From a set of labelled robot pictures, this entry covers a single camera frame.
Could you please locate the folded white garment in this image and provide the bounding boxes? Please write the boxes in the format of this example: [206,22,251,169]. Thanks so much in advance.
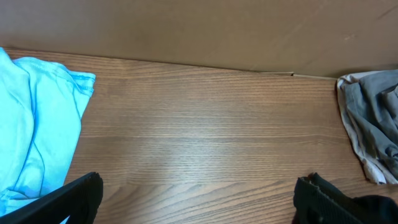
[336,70,398,185]

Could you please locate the light blue t-shirt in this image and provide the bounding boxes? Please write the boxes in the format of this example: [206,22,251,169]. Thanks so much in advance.
[1,50,96,216]

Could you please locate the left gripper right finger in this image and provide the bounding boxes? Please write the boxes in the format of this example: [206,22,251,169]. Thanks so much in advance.
[294,176,364,224]

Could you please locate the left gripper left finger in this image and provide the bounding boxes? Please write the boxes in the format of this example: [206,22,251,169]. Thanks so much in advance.
[1,172,103,224]

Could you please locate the black t-shirt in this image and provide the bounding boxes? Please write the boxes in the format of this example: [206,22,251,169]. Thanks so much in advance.
[308,173,397,223]

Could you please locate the folded grey trousers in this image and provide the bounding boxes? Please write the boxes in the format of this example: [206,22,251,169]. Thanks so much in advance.
[343,69,398,180]

